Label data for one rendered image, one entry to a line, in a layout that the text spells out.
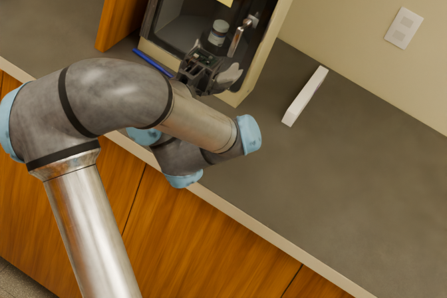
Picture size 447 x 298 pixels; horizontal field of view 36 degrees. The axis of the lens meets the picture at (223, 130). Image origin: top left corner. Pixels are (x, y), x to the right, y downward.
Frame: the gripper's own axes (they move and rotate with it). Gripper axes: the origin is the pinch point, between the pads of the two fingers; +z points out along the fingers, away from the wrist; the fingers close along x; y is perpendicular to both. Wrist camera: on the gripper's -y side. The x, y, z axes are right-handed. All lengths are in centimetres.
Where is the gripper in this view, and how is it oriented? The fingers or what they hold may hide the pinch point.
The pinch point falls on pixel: (219, 60)
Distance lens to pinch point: 162.1
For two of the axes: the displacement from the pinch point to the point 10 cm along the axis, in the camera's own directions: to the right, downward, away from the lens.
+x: -8.4, -5.2, 1.7
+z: 4.6, -5.0, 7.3
